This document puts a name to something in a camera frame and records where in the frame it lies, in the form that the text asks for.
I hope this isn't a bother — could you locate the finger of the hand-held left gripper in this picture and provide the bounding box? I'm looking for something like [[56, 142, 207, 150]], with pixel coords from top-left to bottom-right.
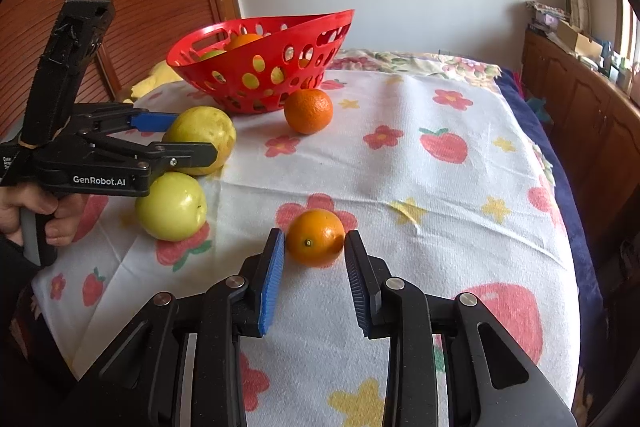
[[75, 131, 219, 178], [70, 103, 182, 138]]

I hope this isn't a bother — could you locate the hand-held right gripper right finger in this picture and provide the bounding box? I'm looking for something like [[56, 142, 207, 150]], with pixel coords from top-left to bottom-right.
[[344, 230, 578, 427]]

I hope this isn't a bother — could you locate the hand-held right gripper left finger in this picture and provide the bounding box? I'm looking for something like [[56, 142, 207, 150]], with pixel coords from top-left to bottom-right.
[[65, 228, 287, 427]]

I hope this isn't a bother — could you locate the large yellow pear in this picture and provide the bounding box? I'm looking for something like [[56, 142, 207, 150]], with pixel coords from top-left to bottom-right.
[[162, 106, 237, 176]]

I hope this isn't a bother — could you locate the yellow-green pear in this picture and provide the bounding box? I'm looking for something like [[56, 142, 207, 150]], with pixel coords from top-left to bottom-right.
[[135, 172, 208, 242]]

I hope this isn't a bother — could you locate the small orange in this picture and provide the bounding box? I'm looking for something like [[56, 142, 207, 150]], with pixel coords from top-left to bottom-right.
[[285, 208, 347, 269]]

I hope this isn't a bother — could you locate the large orange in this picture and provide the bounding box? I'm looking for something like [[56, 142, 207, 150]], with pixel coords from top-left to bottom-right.
[[226, 33, 266, 52]]

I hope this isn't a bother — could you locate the tangerine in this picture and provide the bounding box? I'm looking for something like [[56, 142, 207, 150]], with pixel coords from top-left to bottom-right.
[[283, 89, 334, 136]]

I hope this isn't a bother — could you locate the red perforated plastic basket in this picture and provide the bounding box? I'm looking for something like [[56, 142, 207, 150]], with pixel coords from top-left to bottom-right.
[[166, 9, 356, 115]]

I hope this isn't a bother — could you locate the person's left hand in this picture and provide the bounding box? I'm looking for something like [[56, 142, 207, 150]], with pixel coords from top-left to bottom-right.
[[0, 186, 89, 249]]

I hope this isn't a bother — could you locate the white fruit-print tablecloth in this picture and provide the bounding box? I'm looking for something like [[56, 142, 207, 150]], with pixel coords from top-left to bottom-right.
[[32, 67, 581, 427]]

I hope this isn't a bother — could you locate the navy blue blanket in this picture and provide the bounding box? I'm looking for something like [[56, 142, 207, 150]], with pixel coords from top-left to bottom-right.
[[497, 67, 606, 427]]

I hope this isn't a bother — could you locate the floral quilt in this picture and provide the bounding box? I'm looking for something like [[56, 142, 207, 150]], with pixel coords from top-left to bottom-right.
[[325, 48, 503, 92]]

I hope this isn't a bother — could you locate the teal cloth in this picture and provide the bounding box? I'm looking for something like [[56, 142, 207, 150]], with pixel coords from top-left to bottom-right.
[[527, 96, 556, 125]]

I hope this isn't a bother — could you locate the wooden cabinet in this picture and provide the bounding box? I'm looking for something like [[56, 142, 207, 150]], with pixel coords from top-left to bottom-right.
[[520, 29, 640, 258]]

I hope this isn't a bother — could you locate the cardboard box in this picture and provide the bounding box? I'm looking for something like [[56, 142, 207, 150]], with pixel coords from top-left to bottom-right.
[[555, 19, 606, 58]]

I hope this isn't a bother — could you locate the pile of printed cloths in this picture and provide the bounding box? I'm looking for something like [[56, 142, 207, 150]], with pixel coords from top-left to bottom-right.
[[525, 0, 571, 32]]

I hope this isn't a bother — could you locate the window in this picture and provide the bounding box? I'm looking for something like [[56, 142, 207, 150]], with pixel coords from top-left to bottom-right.
[[615, 0, 640, 58]]

